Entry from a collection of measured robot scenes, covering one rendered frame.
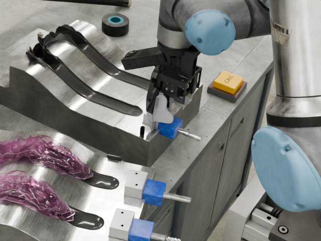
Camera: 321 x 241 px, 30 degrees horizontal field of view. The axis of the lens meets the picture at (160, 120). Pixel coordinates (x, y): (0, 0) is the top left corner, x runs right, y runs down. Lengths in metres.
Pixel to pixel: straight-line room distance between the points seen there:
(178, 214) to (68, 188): 0.53
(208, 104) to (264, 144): 0.77
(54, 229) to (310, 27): 0.61
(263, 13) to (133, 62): 0.31
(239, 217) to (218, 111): 0.55
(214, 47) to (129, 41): 0.74
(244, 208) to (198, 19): 0.32
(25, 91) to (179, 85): 0.40
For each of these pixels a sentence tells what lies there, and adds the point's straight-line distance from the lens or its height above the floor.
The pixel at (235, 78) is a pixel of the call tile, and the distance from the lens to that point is 1.58.
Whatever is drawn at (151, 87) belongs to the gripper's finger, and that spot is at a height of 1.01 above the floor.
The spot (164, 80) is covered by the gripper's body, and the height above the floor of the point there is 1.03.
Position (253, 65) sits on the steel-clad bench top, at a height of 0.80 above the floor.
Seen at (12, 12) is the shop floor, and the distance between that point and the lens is 3.51.
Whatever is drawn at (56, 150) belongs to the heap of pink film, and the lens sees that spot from 1.21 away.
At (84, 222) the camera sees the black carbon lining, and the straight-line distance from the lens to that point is 1.16.
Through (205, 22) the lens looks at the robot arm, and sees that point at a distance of 1.01.
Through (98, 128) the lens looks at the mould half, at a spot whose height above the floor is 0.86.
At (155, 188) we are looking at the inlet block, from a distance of 1.20.
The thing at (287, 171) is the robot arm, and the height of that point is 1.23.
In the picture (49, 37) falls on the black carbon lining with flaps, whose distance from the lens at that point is 1.48.
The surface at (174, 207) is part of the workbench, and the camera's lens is 1.62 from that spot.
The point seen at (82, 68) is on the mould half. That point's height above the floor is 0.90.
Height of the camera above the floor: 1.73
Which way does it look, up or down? 39 degrees down
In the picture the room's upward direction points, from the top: 6 degrees clockwise
